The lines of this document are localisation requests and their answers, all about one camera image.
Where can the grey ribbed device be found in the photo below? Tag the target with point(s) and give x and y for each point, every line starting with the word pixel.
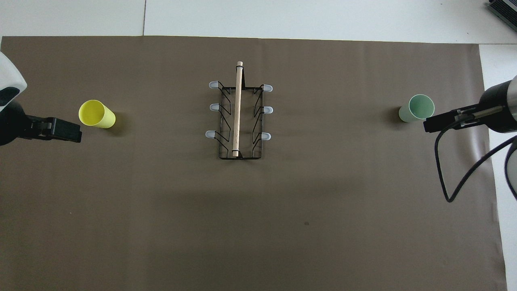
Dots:
pixel 505 9

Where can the pale green plastic cup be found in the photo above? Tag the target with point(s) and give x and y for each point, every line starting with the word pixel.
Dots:
pixel 420 107

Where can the brown paper mat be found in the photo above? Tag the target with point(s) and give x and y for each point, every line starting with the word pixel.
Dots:
pixel 161 202

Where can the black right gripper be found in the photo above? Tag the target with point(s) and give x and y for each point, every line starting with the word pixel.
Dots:
pixel 497 107

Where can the yellow plastic cup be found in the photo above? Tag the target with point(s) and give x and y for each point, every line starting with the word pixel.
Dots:
pixel 95 113

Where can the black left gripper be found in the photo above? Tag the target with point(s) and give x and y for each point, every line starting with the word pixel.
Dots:
pixel 16 125

